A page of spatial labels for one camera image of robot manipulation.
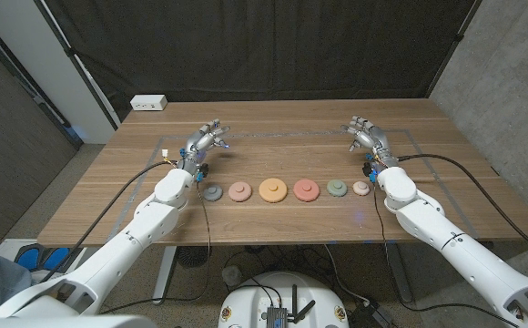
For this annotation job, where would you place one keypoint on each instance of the black backdrop stand pole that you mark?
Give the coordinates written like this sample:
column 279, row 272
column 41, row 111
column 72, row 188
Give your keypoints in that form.
column 457, row 38
column 77, row 64

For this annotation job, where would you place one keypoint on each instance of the black backdrop curtain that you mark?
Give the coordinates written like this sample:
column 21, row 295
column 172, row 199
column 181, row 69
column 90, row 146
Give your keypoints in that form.
column 264, row 45

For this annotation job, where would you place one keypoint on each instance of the black power brick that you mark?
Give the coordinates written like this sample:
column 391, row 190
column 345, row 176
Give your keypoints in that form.
column 373, row 314

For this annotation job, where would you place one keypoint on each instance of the white table leg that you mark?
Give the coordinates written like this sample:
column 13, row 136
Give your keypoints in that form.
column 166, row 273

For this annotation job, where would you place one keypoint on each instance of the grey router with black antennas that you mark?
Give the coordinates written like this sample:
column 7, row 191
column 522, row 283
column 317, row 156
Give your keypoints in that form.
column 277, row 315

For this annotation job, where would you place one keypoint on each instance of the grey table leg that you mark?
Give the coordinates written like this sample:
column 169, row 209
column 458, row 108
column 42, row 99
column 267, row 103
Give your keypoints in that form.
column 398, row 273

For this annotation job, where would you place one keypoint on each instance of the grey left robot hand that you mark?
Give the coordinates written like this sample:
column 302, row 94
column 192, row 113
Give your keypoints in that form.
column 200, row 142

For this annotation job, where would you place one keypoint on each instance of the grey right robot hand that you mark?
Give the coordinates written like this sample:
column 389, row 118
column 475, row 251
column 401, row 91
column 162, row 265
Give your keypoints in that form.
column 375, row 136

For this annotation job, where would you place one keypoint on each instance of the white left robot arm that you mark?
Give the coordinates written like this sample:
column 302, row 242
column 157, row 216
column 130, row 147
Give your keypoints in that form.
column 123, row 246

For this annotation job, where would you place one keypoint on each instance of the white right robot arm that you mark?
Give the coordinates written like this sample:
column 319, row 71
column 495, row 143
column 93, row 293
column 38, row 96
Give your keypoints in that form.
column 464, row 259

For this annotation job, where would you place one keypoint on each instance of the white power strip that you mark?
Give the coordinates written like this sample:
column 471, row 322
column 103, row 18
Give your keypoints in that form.
column 148, row 102

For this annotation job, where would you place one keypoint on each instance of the round grey floor object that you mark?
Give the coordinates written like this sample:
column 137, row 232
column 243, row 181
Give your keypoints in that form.
column 232, row 275

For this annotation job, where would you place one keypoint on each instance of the round black fan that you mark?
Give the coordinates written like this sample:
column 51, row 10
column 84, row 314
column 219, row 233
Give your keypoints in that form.
column 193, row 255

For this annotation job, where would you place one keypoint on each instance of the blue foot pedal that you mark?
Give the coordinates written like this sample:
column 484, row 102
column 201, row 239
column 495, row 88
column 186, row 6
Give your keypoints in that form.
column 29, row 258
column 57, row 257

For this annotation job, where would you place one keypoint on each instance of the white robot torso base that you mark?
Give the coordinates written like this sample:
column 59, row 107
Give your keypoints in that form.
column 250, row 300

